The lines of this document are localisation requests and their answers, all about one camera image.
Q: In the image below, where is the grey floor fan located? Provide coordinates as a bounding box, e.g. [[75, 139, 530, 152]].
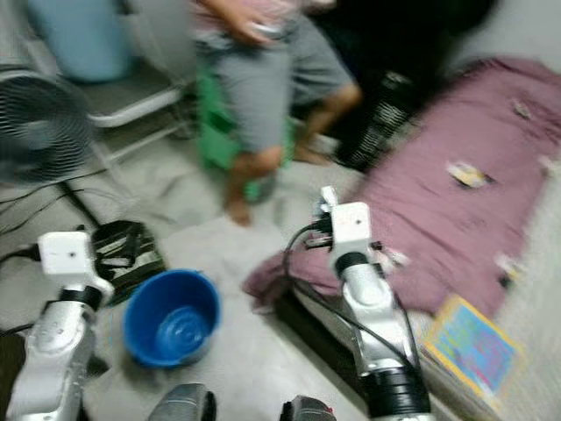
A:
[[0, 68, 99, 227]]

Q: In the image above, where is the blue plastic bucket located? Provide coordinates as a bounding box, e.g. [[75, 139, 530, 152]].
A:
[[122, 268, 223, 368]]

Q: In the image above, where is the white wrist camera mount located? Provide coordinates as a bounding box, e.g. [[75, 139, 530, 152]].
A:
[[39, 231, 99, 289], [327, 201, 374, 257]]

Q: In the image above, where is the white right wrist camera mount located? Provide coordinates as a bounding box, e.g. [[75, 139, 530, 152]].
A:
[[327, 201, 374, 257]]

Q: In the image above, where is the silver right robot leg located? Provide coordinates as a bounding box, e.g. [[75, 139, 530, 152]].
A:
[[279, 395, 340, 421]]

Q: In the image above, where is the silver left robot leg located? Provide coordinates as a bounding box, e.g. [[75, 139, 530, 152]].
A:
[[147, 382, 217, 421]]

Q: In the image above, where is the white quilted mattress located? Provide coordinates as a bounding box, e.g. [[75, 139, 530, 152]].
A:
[[276, 167, 561, 421]]

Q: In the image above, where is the colourful children's book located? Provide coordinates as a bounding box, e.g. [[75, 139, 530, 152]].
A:
[[421, 293, 523, 403]]

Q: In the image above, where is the person in grey shorts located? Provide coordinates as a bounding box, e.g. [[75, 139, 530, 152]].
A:
[[191, 0, 365, 227]]

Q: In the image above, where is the silver robot leg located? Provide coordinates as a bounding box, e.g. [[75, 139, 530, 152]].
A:
[[279, 395, 340, 421], [147, 382, 217, 421]]

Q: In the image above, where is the dark bed base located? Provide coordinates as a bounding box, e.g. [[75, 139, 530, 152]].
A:
[[270, 294, 373, 421]]

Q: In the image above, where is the grey metal frame chair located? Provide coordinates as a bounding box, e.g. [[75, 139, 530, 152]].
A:
[[13, 0, 204, 169]]

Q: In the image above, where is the black mesh basket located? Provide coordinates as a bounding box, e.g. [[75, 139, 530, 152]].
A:
[[342, 68, 415, 173]]

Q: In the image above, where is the green plastic stool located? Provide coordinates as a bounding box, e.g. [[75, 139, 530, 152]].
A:
[[196, 72, 273, 201]]

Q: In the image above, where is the purple duck print blanket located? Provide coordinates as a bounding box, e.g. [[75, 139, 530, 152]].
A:
[[240, 56, 561, 318]]

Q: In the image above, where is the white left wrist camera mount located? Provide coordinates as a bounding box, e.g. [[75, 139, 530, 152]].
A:
[[39, 231, 99, 289]]

